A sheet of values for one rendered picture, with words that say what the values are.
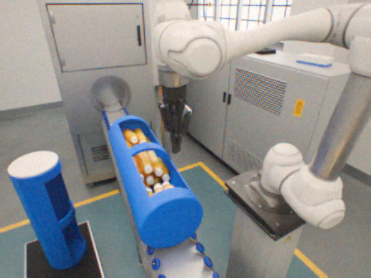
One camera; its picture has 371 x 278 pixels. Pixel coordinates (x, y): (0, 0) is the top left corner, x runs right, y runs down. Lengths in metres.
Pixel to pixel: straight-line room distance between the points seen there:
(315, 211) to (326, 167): 0.17
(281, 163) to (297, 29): 0.54
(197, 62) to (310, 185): 0.68
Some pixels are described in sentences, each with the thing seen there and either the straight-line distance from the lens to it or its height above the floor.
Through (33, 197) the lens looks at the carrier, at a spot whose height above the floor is 0.88.
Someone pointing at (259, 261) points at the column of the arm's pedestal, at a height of 0.75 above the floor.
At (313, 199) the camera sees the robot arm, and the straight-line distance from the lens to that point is 1.01.
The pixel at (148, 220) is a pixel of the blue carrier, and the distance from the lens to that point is 0.99.
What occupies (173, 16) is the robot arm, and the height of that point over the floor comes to 1.87.
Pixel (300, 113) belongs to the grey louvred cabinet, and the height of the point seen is 1.10.
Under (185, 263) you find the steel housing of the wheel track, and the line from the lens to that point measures 1.15.
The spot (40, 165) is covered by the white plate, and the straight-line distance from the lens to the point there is 1.71.
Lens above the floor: 1.89
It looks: 30 degrees down
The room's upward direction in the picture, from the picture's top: straight up
